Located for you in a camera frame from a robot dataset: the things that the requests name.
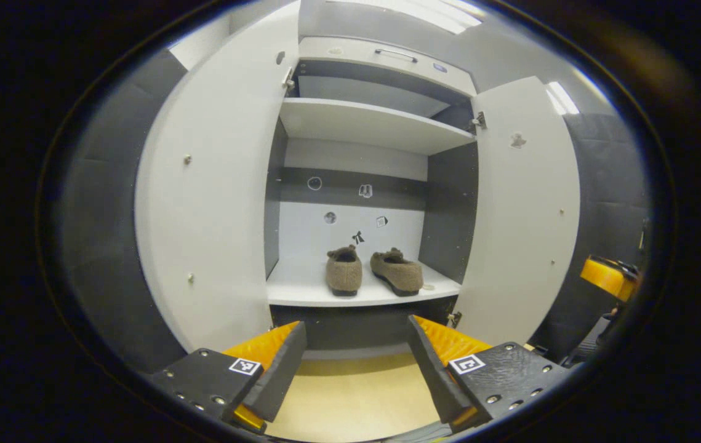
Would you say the black backdrop cloth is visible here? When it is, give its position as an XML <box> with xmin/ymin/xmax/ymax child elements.
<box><xmin>58</xmin><ymin>49</ymin><xmax>652</xmax><ymax>373</ymax></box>

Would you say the large ceiling light panel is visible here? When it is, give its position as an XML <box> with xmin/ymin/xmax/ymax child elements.
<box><xmin>326</xmin><ymin>0</ymin><xmax>483</xmax><ymax>34</ymax></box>

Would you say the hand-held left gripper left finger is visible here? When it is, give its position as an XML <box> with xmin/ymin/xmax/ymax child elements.
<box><xmin>150</xmin><ymin>320</ymin><xmax>308</xmax><ymax>434</ymax></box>

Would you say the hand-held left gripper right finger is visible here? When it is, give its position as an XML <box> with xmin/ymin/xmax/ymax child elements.
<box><xmin>407</xmin><ymin>315</ymin><xmax>567</xmax><ymax>434</ymax></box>

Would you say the small ceiling light panel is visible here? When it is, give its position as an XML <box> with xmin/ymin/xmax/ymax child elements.
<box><xmin>545</xmin><ymin>81</ymin><xmax>580</xmax><ymax>116</ymax></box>

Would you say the grey cabinet door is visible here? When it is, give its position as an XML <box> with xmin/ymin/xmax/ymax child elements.
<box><xmin>135</xmin><ymin>6</ymin><xmax>300</xmax><ymax>353</ymax></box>
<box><xmin>452</xmin><ymin>76</ymin><xmax>580</xmax><ymax>346</ymax></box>

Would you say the brown fuzzy shoe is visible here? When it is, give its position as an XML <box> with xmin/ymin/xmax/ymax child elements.
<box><xmin>370</xmin><ymin>247</ymin><xmax>424</xmax><ymax>297</ymax></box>
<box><xmin>326</xmin><ymin>245</ymin><xmax>363</xmax><ymax>297</ymax></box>

